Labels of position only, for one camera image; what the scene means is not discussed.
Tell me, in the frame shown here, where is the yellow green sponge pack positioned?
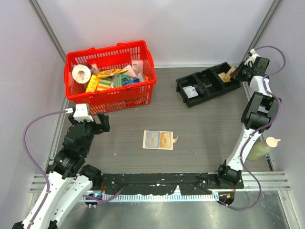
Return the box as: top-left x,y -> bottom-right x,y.
96,77 -> 112,91

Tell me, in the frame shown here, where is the black bin right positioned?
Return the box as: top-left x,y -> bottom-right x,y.
211,62 -> 241,94

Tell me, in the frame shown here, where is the black bin left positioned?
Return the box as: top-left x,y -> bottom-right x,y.
175,73 -> 207,108

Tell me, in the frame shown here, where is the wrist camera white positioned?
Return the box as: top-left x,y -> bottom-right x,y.
64,104 -> 94,122
244,49 -> 260,66

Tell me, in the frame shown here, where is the green liquid squeeze bottle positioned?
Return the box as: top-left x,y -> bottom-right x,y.
247,137 -> 281,161

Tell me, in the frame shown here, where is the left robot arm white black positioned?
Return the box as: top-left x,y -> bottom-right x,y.
13,113 -> 110,229

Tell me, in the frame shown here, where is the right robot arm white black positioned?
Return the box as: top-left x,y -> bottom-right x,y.
215,54 -> 282,188

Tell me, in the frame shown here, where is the gold VIP card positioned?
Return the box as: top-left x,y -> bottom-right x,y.
218,73 -> 227,83

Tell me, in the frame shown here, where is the beige leather card holder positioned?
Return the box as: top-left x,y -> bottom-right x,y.
142,130 -> 178,150

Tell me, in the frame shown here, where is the yellow snack bag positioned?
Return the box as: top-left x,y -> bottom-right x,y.
96,69 -> 128,79

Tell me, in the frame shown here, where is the red plastic shopping basket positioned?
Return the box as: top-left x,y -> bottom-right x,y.
64,40 -> 157,115

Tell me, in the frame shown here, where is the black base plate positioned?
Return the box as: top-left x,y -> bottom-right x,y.
103,173 -> 244,196

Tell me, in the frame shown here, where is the yellow box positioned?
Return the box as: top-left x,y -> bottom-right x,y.
85,74 -> 99,93

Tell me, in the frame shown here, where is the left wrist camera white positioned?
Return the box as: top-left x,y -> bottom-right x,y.
64,104 -> 94,122

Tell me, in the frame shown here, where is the white cable duct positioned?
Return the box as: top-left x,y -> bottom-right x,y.
82,192 -> 219,202

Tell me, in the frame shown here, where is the black bin middle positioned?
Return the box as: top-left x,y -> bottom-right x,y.
194,68 -> 224,101

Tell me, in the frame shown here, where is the white card in bin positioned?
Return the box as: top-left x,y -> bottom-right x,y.
183,86 -> 198,99

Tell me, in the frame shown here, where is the white pink box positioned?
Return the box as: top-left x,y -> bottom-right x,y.
131,60 -> 143,75

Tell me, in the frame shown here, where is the green packaged item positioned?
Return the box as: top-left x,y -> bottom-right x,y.
111,74 -> 134,88

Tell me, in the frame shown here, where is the black bin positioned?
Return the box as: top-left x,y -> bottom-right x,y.
211,62 -> 241,94
194,68 -> 224,101
175,73 -> 207,108

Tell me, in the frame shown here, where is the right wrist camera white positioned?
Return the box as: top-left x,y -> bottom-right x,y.
244,49 -> 260,66

